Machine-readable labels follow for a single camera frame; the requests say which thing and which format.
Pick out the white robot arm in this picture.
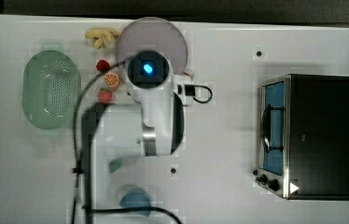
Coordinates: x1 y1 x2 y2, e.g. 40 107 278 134
81 49 188 224

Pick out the black toaster oven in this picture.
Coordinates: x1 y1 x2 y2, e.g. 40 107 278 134
253 74 349 201

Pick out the toy orange half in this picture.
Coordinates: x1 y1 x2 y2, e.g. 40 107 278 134
104 72 120 89

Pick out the large pink strawberry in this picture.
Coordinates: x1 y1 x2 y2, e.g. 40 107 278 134
98 88 113 105

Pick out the grey round plate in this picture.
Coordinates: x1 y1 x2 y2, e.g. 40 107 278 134
115 17 188 74

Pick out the small dark red strawberry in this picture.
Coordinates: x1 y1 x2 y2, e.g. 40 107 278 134
96 60 110 72

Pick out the blue cup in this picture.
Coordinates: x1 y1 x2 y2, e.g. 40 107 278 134
119 189 151 217

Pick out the toy banana bunch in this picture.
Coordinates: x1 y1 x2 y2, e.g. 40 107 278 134
85 28 120 49

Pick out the green perforated colander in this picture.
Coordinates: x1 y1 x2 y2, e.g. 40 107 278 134
22 50 80 130

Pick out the green mug with handle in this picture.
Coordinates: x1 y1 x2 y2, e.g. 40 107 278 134
109 158 124 173

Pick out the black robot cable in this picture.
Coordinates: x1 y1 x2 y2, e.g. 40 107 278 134
70 60 214 224

